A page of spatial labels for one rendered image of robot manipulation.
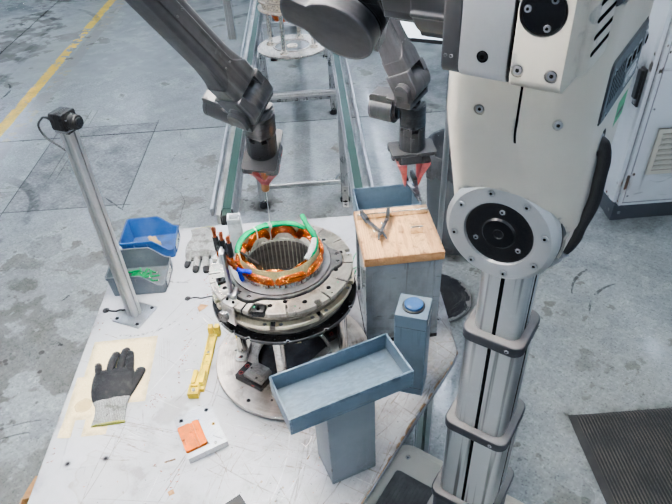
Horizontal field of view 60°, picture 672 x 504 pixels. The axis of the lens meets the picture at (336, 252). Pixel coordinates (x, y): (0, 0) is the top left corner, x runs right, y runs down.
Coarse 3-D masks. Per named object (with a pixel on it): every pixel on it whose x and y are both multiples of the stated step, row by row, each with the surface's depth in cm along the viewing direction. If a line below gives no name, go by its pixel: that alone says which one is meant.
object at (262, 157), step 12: (276, 132) 112; (252, 144) 105; (264, 144) 104; (276, 144) 108; (252, 156) 108; (264, 156) 107; (276, 156) 109; (252, 168) 107; (264, 168) 107; (276, 168) 108
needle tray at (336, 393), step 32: (352, 352) 115; (384, 352) 117; (288, 384) 112; (320, 384) 112; (352, 384) 111; (384, 384) 107; (288, 416) 102; (320, 416) 104; (352, 416) 111; (320, 448) 123; (352, 448) 117
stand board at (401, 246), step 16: (384, 208) 150; (400, 208) 150; (416, 208) 150; (368, 224) 145; (400, 224) 144; (416, 224) 144; (432, 224) 144; (368, 240) 140; (384, 240) 140; (400, 240) 139; (416, 240) 139; (432, 240) 139; (368, 256) 135; (384, 256) 135; (400, 256) 135; (416, 256) 135; (432, 256) 136
